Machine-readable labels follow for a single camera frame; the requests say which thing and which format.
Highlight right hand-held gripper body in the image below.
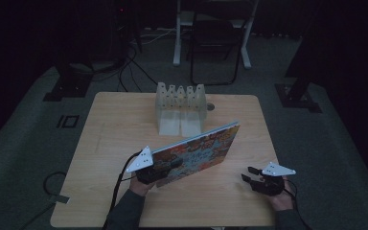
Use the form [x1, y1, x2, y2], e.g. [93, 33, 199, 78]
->
[251, 161, 297, 197]

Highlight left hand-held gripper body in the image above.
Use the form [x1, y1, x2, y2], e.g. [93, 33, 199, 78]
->
[126, 146, 171, 186]

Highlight colourful cartoon picture book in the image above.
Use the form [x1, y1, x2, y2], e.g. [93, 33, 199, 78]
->
[151, 120, 242, 189]

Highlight translucent plastic book rack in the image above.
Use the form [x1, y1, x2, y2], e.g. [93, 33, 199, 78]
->
[154, 81, 208, 138]

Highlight person's right hand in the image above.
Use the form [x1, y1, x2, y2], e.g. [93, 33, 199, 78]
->
[268, 180, 297, 212]

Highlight person's left hand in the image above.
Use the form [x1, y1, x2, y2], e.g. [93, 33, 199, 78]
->
[128, 174, 156, 197]

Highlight black stand with flat base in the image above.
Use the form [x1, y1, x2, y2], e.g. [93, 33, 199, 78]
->
[42, 0, 132, 103]
[274, 18, 323, 114]

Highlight grey tape piece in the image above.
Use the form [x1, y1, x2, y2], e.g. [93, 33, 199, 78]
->
[48, 195, 71, 205]

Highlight black folding chair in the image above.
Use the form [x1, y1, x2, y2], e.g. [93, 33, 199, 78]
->
[189, 0, 247, 87]

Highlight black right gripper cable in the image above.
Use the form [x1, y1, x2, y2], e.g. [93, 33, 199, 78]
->
[282, 186, 313, 230]

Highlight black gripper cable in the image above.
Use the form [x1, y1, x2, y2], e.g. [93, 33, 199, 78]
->
[282, 186, 313, 230]
[102, 150, 144, 230]

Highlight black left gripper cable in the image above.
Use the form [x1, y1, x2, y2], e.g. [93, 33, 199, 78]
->
[102, 150, 144, 230]

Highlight black cables on floor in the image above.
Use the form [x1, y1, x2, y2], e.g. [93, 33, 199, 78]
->
[90, 44, 159, 94]

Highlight black floor cable loop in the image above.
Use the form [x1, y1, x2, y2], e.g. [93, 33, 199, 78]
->
[18, 171, 69, 230]

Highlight white cable on floor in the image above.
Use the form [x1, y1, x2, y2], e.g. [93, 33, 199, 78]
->
[129, 28, 177, 46]

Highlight white desk frame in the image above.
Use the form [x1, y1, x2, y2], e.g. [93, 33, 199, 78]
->
[172, 0, 261, 70]

